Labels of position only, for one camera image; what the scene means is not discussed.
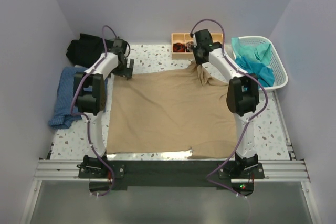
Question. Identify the wooden compartment tray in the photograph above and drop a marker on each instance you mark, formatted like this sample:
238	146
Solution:
181	38

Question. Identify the teal t shirt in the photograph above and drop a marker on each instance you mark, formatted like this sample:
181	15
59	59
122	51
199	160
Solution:
260	53

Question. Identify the blue folded t shirt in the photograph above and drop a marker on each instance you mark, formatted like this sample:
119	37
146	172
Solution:
62	118

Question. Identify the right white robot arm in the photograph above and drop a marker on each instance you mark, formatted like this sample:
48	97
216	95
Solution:
242	94

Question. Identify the brown patterned rolled sock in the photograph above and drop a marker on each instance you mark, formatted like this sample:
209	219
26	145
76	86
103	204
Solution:
189	46

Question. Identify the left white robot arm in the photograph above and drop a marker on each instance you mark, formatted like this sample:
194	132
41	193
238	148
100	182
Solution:
90	95

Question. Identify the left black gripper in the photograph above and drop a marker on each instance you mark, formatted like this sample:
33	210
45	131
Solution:
126	72

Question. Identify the white plastic laundry basket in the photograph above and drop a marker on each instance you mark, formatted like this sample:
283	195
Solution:
276	65

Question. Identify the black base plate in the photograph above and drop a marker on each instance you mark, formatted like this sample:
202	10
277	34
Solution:
120	175

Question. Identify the black folded t shirt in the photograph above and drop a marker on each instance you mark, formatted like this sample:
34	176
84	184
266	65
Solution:
85	51

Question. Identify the red black rolled sock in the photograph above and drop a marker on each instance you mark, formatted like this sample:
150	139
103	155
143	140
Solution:
178	47

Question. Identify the blue t shirt in basket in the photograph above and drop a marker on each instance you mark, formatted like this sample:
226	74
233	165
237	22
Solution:
265	74

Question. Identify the beige t shirt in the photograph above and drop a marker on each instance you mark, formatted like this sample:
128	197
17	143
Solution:
170	111

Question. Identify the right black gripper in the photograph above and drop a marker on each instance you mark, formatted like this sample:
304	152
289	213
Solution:
198	61

